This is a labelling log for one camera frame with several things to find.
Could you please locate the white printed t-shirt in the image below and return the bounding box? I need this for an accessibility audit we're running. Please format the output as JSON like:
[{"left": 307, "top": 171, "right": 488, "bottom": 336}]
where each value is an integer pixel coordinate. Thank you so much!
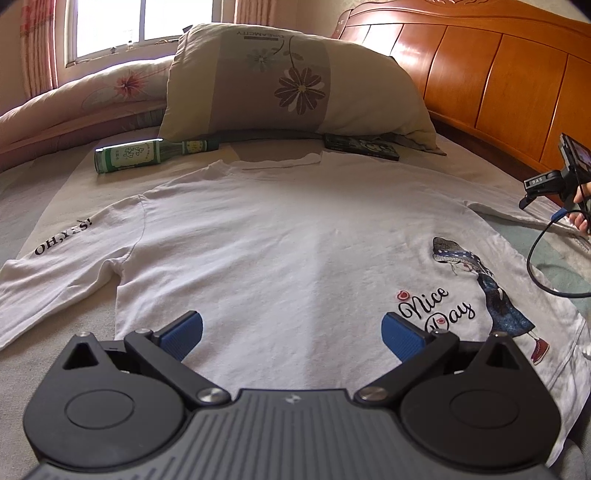
[{"left": 1, "top": 153, "right": 590, "bottom": 479}]

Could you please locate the person right hand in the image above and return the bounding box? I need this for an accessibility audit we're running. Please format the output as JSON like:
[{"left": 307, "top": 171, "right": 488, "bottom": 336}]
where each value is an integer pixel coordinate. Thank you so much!
[{"left": 568, "top": 182, "right": 591, "bottom": 235}]

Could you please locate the orange wooden headboard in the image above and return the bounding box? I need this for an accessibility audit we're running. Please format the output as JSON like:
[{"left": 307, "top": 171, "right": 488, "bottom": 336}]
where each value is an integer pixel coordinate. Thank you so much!
[{"left": 332, "top": 1, "right": 590, "bottom": 179}]

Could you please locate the green glass bottle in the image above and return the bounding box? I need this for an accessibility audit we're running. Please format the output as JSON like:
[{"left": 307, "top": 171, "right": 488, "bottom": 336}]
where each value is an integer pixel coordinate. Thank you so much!
[{"left": 93, "top": 137, "right": 219, "bottom": 174}]

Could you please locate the pink folded quilt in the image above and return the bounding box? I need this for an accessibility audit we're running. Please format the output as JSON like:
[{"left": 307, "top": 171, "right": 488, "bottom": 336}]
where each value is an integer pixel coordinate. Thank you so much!
[{"left": 1, "top": 56, "right": 172, "bottom": 171}]

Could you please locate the floral patchwork pillow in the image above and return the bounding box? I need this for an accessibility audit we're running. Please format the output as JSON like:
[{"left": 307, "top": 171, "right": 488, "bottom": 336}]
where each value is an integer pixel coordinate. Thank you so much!
[{"left": 159, "top": 23, "right": 440, "bottom": 153}]

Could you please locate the pink right curtain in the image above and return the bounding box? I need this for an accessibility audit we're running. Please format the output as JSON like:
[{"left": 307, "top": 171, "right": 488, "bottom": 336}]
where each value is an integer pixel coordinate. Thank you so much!
[{"left": 235, "top": 0, "right": 277, "bottom": 26}]

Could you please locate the pink curtain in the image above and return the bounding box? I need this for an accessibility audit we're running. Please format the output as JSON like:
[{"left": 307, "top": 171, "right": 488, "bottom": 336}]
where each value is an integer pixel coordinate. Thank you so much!
[
  {"left": 235, "top": 0, "right": 277, "bottom": 26},
  {"left": 20, "top": 0, "right": 58, "bottom": 99}
]

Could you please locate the pink left curtain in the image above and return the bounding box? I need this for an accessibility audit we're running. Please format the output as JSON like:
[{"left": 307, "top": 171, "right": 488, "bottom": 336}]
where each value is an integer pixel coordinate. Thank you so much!
[{"left": 20, "top": 0, "right": 58, "bottom": 99}]

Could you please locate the black cable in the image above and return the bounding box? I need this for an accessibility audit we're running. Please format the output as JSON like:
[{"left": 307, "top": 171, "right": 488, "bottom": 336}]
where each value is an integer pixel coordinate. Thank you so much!
[{"left": 526, "top": 216, "right": 591, "bottom": 299}]

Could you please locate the window with white frame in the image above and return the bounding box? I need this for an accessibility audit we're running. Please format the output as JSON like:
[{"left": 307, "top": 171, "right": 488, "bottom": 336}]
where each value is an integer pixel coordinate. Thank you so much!
[{"left": 65, "top": 0, "right": 222, "bottom": 66}]

